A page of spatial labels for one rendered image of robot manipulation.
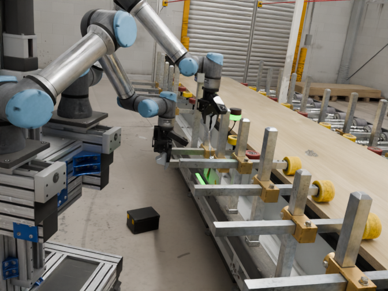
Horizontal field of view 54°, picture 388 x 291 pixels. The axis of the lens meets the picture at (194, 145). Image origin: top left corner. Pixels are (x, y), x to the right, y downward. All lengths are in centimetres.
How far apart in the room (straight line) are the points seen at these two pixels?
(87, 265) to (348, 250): 150
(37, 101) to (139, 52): 827
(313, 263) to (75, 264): 124
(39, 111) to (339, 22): 1092
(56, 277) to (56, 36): 751
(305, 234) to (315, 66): 1043
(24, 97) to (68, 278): 118
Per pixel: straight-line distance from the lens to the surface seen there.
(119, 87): 161
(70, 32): 919
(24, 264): 182
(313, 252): 153
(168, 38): 159
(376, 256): 126
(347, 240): 98
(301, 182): 115
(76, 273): 213
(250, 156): 185
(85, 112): 172
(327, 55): 1163
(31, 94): 115
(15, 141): 132
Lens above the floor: 149
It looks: 18 degrees down
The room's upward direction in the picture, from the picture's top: 6 degrees clockwise
